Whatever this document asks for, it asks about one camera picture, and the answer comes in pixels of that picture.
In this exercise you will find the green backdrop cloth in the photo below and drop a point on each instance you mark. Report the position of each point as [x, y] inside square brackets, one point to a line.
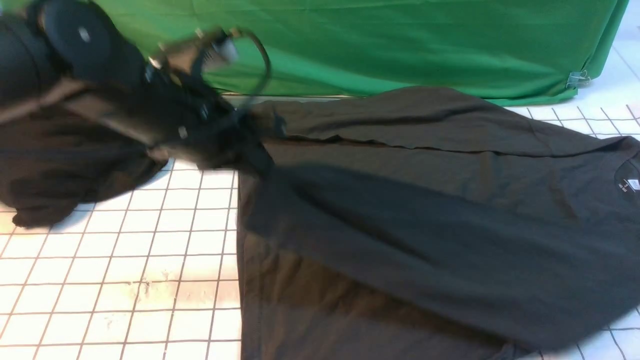
[511, 52]

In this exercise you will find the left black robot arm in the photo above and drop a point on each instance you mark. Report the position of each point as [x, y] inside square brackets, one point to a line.
[69, 53]

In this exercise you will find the black crumpled garment pile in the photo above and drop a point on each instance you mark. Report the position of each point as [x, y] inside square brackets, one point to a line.
[52, 159]

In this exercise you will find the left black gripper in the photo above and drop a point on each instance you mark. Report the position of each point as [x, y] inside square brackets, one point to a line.
[232, 136]

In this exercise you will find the silver binder clip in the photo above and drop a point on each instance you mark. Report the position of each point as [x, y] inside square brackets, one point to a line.
[578, 79]

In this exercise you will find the gray long-sleeved shirt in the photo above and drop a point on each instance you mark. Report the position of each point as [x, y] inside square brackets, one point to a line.
[427, 224]

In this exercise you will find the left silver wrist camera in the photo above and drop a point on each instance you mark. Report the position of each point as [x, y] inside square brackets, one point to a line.
[204, 51]

